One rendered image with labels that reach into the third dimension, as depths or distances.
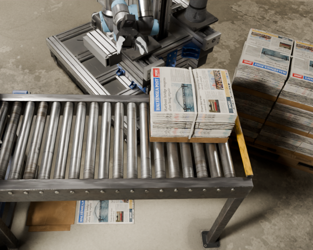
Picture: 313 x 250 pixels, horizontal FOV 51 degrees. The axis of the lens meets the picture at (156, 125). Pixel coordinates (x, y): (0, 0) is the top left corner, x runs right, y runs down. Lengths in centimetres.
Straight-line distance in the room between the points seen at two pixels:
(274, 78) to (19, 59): 225
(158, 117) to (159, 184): 30
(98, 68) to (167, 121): 143
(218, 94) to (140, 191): 56
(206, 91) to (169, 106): 21
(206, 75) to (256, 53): 61
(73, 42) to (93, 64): 34
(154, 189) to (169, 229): 81
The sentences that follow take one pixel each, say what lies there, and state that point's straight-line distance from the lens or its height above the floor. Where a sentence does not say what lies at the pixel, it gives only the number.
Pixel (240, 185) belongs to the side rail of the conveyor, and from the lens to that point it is 154.
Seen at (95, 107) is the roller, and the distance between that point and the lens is 172.
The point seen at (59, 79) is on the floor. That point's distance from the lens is 303.
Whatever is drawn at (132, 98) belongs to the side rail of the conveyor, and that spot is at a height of 80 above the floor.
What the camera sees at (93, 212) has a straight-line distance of 228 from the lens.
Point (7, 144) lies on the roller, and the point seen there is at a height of 80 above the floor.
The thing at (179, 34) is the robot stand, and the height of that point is 73.
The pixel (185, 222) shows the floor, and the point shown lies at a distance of 228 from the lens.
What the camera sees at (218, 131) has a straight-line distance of 156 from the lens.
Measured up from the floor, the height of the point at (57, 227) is 0.
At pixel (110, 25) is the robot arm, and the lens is 189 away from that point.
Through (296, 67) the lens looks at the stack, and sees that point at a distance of 215.
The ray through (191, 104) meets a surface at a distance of 145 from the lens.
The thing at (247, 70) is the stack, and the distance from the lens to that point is 206.
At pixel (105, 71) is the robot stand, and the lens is 276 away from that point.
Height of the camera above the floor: 211
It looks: 53 degrees down
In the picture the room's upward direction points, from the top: 7 degrees clockwise
